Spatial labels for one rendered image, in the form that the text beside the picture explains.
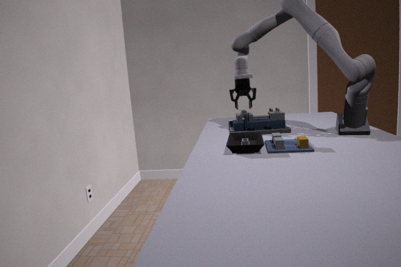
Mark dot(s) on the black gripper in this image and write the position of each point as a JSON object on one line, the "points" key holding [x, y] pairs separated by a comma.
{"points": [[243, 91]]}

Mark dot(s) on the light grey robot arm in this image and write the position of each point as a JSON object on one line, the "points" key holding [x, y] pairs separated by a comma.
{"points": [[360, 70]]}

